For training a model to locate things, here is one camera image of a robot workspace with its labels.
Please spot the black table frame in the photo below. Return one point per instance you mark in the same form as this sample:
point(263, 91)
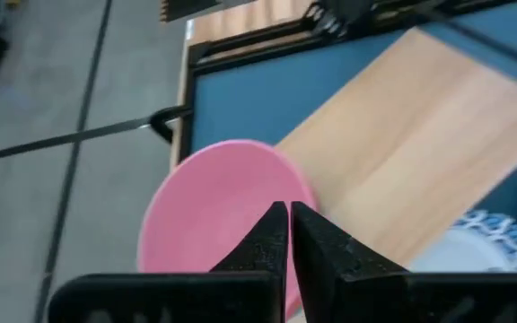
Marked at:
point(195, 49)

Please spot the black table edge clamp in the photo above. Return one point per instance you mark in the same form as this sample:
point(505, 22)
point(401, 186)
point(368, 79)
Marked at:
point(162, 119)

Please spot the pink plate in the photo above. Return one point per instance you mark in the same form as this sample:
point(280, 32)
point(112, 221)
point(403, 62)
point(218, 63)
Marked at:
point(213, 211)

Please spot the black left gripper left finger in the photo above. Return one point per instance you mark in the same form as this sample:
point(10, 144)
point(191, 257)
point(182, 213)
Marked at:
point(173, 298)

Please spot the black ribbed panel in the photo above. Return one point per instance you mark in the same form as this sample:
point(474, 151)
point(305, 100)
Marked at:
point(186, 9)

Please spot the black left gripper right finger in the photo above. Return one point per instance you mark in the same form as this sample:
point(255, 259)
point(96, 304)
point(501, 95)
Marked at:
point(375, 298)

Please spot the light wooden shelf board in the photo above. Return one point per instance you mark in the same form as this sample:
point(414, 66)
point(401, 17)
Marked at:
point(420, 134)

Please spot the blue white patterned plate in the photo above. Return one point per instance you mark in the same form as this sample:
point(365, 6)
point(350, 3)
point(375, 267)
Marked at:
point(465, 255)

